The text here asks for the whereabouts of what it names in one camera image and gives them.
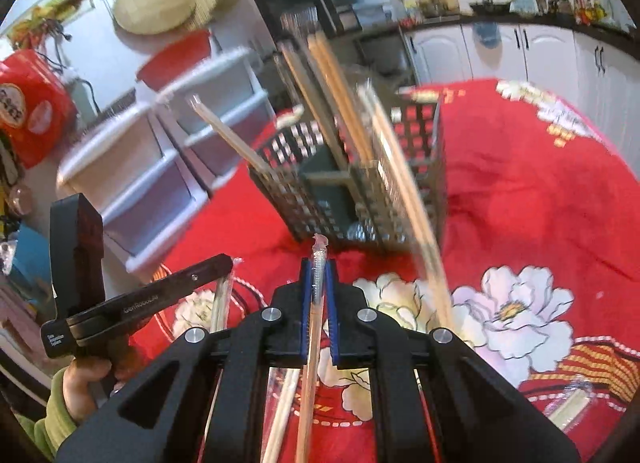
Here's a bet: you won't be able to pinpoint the chopstick pair four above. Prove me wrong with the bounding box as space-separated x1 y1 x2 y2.
295 233 329 463

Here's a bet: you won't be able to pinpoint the grey perforated utensil holder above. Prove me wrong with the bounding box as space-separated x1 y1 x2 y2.
248 90 447 251

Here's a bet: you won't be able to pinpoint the black microwave oven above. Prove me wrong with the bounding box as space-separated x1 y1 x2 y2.
253 0 344 46

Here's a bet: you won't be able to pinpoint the round bamboo mat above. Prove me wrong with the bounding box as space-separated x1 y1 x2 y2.
112 0 196 35

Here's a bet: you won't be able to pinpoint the chopstick pair five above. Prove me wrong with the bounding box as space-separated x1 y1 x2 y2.
262 368 300 462

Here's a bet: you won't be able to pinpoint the chopstick pair two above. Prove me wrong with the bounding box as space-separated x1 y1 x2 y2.
279 42 348 171

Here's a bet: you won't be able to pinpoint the person left hand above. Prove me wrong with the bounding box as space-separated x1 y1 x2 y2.
62 357 112 424

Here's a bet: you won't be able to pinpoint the white drawer unit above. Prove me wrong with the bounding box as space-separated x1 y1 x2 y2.
56 102 208 279
155 47 274 194

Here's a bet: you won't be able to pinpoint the white lower cabinets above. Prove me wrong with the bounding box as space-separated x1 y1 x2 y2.
405 23 639 173

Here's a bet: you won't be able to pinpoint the chopstick pair one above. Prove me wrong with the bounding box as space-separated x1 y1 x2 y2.
189 95 271 173

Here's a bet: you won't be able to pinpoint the left white drawer unit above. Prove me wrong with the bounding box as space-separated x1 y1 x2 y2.
56 102 208 279

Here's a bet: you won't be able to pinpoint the right white drawer unit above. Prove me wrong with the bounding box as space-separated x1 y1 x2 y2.
155 47 274 194

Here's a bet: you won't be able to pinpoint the red plastic basin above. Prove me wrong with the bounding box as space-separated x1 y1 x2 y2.
136 29 212 92

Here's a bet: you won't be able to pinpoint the red floral tablecloth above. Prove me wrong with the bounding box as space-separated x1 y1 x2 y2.
160 80 639 462

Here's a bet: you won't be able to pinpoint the red plastic bag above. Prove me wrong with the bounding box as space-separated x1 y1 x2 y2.
1 49 76 168

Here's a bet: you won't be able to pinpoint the chopstick pair seven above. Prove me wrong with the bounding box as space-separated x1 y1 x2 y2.
356 83 457 332

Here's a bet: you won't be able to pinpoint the chopstick pair three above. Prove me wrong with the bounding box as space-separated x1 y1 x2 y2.
282 17 374 163

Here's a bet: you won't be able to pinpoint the chopstick pair six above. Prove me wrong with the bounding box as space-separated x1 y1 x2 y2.
203 259 239 439

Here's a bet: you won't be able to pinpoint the black wok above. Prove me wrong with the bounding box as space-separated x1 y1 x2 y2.
469 0 511 16

